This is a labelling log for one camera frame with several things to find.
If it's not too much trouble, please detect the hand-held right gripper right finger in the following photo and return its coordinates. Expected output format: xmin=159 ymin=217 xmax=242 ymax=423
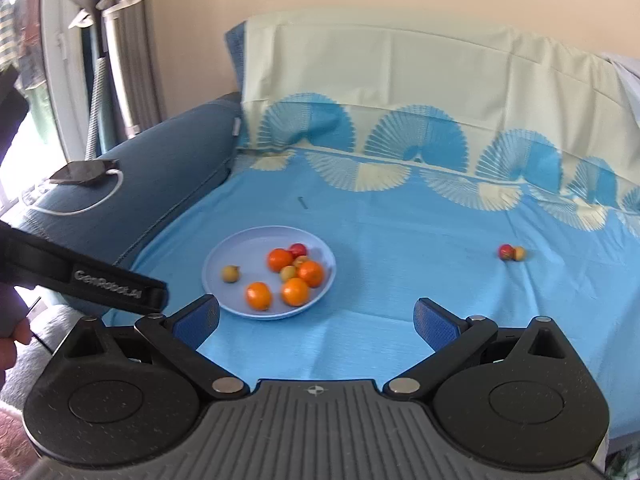
xmin=382 ymin=297 xmax=583 ymax=402

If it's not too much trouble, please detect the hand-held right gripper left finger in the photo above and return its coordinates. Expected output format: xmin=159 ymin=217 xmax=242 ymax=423
xmin=50 ymin=294 xmax=251 ymax=402

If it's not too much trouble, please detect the orange mandarin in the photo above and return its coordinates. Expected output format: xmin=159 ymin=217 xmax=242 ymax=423
xmin=282 ymin=277 xmax=311 ymax=307
xmin=267 ymin=248 xmax=295 ymax=273
xmin=298 ymin=260 xmax=325 ymax=288
xmin=245 ymin=281 xmax=273 ymax=311

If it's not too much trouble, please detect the light blue plate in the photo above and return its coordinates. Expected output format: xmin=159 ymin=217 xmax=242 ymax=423
xmin=201 ymin=226 xmax=337 ymax=320

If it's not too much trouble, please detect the person's left hand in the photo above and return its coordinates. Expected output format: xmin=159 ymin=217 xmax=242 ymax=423
xmin=0 ymin=320 xmax=32 ymax=396

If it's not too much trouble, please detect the grey fuzzy blanket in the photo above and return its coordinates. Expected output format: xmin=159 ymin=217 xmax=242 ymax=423
xmin=0 ymin=304 xmax=78 ymax=411

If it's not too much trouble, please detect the black flat device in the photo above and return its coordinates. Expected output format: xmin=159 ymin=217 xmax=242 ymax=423
xmin=48 ymin=159 xmax=121 ymax=184

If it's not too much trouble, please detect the blue fan-print bedsheet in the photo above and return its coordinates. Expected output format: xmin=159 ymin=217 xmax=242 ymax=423
xmin=107 ymin=10 xmax=640 ymax=441

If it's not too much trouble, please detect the blue sofa armrest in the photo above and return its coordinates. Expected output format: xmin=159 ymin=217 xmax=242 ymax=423
xmin=15 ymin=92 xmax=244 ymax=313

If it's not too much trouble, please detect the grey metal pole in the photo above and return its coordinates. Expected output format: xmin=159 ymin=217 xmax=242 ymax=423
xmin=102 ymin=10 xmax=144 ymax=139

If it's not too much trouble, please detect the grey curtain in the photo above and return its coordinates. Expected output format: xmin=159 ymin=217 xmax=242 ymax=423
xmin=112 ymin=0 xmax=168 ymax=133

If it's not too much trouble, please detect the black phone with white cable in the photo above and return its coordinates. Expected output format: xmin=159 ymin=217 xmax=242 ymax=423
xmin=27 ymin=169 xmax=124 ymax=217

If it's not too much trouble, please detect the grey ribbed hose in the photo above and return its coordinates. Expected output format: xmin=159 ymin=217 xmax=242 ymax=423
xmin=84 ymin=57 xmax=109 ymax=162

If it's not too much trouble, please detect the white window frame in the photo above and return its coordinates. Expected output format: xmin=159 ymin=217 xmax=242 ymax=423
xmin=40 ymin=0 xmax=98 ymax=163

